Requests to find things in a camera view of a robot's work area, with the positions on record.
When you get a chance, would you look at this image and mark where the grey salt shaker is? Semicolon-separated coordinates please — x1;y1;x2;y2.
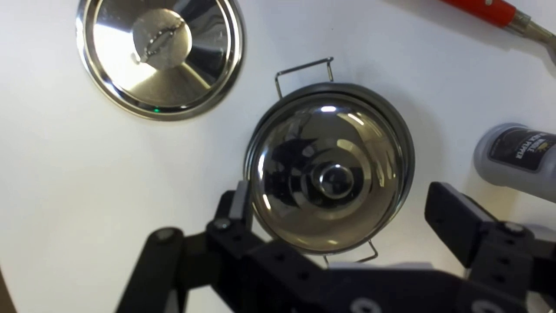
473;121;556;205

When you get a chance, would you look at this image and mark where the flat steel lid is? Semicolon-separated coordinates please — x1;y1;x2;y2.
75;0;247;121

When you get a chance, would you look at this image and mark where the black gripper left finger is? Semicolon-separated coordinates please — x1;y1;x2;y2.
115;179;327;313

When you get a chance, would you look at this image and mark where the red handled fork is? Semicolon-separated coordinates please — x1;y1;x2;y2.
442;0;556;66

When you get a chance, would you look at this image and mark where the small steel pot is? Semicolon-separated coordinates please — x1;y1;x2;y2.
242;55;417;269

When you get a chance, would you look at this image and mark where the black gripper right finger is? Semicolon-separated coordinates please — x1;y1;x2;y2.
424;181;556;292

